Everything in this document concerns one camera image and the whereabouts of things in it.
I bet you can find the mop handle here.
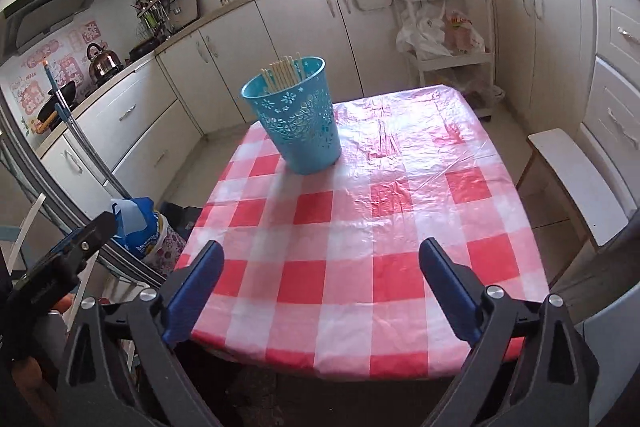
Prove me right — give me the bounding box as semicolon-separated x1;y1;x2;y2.
42;61;131;198

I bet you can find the range hood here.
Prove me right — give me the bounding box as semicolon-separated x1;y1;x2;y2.
1;0;94;64

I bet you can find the chopstick bundle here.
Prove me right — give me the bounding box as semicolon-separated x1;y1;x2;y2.
260;55;307;94

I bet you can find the spice rack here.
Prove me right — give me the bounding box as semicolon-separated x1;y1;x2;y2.
131;0;200;42

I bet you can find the red checkered tablecloth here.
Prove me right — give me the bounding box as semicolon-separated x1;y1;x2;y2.
180;86;549;379

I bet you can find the black wok pan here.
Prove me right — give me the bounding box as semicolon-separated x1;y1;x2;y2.
36;80;77;124

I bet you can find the floral bucket with blue bag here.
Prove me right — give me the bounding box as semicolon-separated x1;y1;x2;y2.
111;197;186;277

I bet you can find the steel kettle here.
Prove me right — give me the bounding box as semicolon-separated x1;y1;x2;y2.
86;42;125;86

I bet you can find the blue perforated bin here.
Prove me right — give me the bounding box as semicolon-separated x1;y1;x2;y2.
241;56;342;174

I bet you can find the white plastic bag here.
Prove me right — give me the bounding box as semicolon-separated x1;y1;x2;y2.
396;0;485;60

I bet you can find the white rolling cart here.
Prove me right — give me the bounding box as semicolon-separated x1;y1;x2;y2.
394;0;503;121

